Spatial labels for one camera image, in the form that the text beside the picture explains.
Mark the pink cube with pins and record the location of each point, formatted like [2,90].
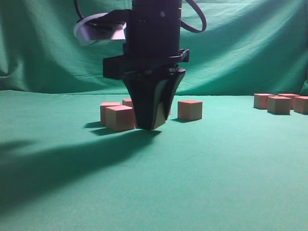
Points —
[120,118]

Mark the pink cube column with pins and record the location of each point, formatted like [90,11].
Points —
[291,96]
[261,100]
[279,105]
[158,105]

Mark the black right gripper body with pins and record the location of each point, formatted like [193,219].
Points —
[153,38]

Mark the green cloth backdrop and cover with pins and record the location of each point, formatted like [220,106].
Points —
[236,169]

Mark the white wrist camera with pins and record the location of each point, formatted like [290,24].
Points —
[94,30]

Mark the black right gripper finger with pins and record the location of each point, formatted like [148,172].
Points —
[142,92]
[173,81]

